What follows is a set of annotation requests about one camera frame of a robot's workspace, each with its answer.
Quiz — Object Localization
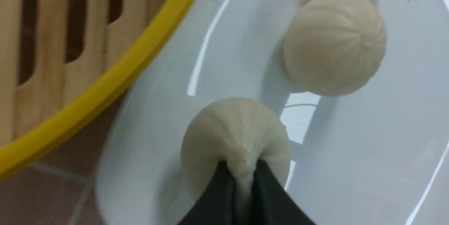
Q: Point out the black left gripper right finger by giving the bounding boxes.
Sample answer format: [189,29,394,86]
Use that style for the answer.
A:
[251,160,315,225]

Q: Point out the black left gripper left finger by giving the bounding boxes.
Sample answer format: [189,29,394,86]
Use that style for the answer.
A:
[178,161,236,225]

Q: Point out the greenish steamed bun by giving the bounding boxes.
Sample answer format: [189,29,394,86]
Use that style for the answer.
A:
[181,97,291,216]

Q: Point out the cream steamed bun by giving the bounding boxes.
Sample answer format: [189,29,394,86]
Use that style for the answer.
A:
[283,0,388,97]

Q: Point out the white square plate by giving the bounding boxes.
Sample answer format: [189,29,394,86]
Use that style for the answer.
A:
[95,0,449,225]

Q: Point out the pink checkered tablecloth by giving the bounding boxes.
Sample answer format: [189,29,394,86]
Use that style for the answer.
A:
[0,95,125,225]

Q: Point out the yellow rimmed bamboo steamer basket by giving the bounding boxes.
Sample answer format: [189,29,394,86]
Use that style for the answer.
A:
[1,0,194,180]

